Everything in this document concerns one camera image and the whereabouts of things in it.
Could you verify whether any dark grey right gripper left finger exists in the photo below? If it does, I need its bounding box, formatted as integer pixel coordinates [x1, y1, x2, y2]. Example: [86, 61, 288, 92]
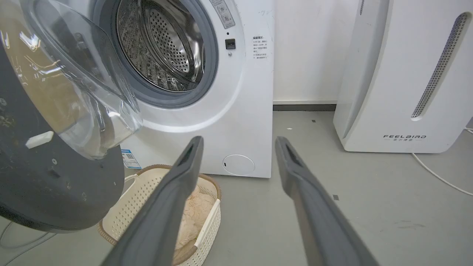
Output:
[101, 136, 204, 266]

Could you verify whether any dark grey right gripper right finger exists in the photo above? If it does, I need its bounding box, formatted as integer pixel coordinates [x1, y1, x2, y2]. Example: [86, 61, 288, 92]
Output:
[275, 136, 380, 266]

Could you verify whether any white front-load washing machine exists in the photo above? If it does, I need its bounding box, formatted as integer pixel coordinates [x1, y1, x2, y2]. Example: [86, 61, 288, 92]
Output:
[55, 0, 275, 178]

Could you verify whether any round washing machine door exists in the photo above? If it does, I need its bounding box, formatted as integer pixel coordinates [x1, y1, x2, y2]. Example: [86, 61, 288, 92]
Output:
[0, 0, 144, 233]

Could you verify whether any beige fluffy cloth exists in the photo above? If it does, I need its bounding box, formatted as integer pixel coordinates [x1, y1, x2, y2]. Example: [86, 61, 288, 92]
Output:
[173, 185, 217, 263]

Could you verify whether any cream perforated laundry basket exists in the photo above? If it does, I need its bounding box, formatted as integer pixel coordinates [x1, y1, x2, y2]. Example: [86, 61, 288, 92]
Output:
[98, 164, 222, 266]

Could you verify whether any white air purifier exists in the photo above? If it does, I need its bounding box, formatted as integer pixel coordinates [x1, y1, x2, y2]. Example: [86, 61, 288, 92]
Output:
[333, 0, 473, 154]

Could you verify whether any white power cable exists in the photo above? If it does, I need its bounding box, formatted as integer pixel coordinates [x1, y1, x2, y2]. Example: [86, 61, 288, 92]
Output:
[411, 127, 473, 196]

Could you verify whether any grey floor cable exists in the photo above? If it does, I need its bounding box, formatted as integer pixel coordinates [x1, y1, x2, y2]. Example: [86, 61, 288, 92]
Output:
[0, 221, 58, 266]

